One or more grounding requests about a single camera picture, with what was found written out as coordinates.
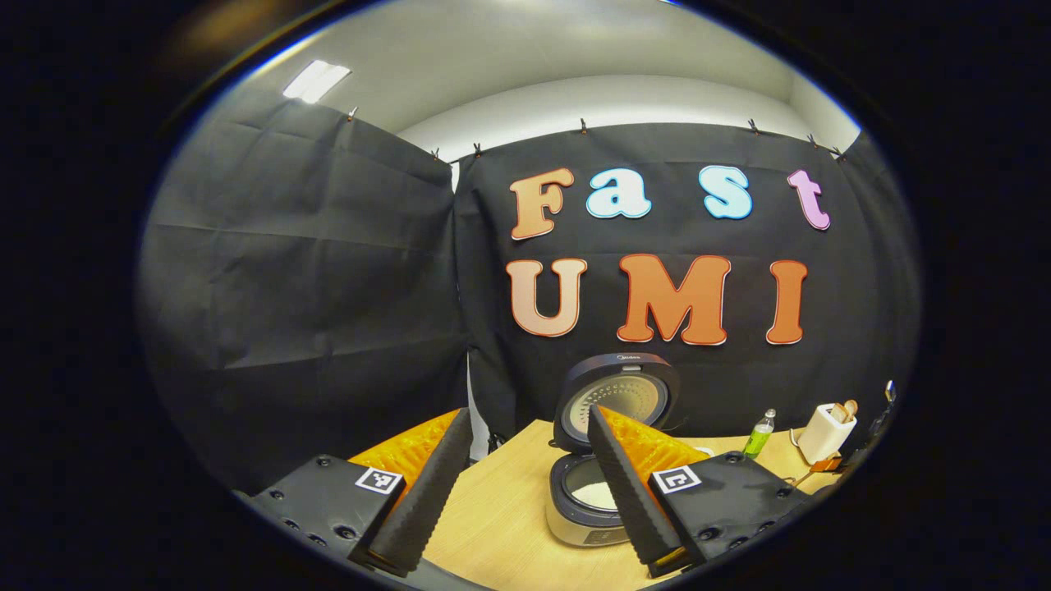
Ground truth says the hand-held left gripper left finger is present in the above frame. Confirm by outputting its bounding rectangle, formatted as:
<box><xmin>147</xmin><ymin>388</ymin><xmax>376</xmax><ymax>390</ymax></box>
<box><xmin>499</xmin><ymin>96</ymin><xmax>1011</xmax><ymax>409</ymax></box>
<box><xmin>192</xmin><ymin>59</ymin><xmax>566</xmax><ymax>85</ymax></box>
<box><xmin>234</xmin><ymin>406</ymin><xmax>475</xmax><ymax>578</ymax></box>

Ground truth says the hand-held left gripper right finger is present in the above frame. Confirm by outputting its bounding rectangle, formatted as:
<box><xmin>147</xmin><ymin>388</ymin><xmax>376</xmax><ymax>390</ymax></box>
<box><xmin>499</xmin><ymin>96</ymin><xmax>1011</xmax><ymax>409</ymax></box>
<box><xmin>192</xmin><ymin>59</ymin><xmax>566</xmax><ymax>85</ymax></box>
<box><xmin>585</xmin><ymin>402</ymin><xmax>814</xmax><ymax>580</ymax></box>

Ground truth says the white rice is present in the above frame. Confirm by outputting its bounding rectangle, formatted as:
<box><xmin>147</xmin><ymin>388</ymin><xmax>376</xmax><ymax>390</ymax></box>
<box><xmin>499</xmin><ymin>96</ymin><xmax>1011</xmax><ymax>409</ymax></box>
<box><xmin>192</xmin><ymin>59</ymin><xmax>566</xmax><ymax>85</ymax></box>
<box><xmin>569</xmin><ymin>483</ymin><xmax>618</xmax><ymax>511</ymax></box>

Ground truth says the black rice cooker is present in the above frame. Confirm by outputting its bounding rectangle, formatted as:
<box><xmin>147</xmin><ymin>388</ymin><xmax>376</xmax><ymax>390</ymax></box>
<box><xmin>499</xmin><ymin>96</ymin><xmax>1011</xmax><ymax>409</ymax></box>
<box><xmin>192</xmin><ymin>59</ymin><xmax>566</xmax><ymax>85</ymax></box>
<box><xmin>544</xmin><ymin>353</ymin><xmax>682</xmax><ymax>547</ymax></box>

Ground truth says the white toaster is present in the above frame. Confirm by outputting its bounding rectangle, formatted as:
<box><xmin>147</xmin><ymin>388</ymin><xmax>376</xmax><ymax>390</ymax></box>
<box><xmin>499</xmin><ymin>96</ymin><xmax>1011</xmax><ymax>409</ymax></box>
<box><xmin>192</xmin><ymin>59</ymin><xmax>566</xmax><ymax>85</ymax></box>
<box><xmin>795</xmin><ymin>400</ymin><xmax>859</xmax><ymax>466</ymax></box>

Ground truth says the green drink bottle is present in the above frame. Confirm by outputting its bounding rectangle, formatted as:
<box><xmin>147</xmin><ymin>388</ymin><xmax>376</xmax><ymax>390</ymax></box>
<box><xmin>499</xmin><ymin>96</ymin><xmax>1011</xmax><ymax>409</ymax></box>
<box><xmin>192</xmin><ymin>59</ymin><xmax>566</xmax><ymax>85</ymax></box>
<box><xmin>743</xmin><ymin>409</ymin><xmax>777</xmax><ymax>459</ymax></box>

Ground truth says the black backdrop cloth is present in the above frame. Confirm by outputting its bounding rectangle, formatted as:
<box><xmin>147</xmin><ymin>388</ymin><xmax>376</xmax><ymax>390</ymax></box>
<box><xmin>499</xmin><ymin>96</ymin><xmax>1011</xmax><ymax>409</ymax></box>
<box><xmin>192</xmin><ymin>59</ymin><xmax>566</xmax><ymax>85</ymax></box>
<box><xmin>135</xmin><ymin>86</ymin><xmax>922</xmax><ymax>493</ymax></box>

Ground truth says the ceiling light strip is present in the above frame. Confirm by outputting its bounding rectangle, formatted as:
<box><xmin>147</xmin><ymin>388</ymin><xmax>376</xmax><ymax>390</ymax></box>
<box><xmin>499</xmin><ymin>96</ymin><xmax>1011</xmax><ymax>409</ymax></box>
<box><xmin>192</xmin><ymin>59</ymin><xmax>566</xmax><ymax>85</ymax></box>
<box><xmin>283</xmin><ymin>59</ymin><xmax>352</xmax><ymax>105</ymax></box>

